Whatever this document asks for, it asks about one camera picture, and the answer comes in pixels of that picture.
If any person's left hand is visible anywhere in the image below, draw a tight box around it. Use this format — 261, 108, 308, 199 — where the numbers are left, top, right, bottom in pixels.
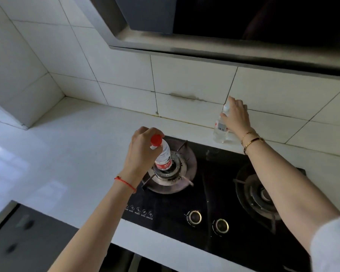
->
122, 126, 165, 187

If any person's right hand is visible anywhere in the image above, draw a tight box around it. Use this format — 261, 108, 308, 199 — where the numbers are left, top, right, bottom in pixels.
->
219, 96, 257, 140

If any white-capped bottle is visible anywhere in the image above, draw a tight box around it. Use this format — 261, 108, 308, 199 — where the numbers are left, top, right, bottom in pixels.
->
213, 103, 236, 144

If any red-capped bottle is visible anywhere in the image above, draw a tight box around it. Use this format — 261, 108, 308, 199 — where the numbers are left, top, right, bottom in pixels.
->
149, 134, 172, 172

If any grey kitchen cabinet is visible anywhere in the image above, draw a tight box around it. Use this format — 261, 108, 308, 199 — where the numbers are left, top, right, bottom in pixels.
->
0, 201, 170, 272

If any person's left forearm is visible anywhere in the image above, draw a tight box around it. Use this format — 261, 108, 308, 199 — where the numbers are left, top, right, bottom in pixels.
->
48, 178, 138, 272

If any person's right forearm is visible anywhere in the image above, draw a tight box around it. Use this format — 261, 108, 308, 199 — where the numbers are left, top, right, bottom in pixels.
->
242, 136, 340, 255

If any person's white shirt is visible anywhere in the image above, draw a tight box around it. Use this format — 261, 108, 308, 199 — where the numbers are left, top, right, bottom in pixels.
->
310, 216, 340, 272

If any black burner pan support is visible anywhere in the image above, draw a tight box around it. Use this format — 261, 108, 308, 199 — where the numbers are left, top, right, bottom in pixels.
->
141, 140, 198, 195
233, 164, 287, 233

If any white table countertop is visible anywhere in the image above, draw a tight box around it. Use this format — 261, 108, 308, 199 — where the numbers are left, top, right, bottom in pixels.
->
0, 96, 340, 272

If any black glass gas stove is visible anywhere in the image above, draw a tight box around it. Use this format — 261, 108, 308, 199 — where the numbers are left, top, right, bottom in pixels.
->
122, 135, 314, 272

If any stove knob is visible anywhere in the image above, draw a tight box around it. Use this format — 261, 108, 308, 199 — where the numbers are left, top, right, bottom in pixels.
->
212, 218, 230, 235
186, 210, 202, 226

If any black range hood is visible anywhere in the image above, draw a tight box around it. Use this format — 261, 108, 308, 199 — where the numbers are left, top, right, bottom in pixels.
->
73, 0, 340, 81

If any thin gold chain bracelet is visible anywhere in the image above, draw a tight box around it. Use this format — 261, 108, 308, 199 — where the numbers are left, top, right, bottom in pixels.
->
241, 131, 260, 145

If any gold bangle bracelet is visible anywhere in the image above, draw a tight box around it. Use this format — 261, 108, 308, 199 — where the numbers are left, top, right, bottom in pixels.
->
243, 137, 266, 155

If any red string bracelet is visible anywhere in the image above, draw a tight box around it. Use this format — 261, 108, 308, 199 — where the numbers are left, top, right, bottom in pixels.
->
114, 175, 137, 193

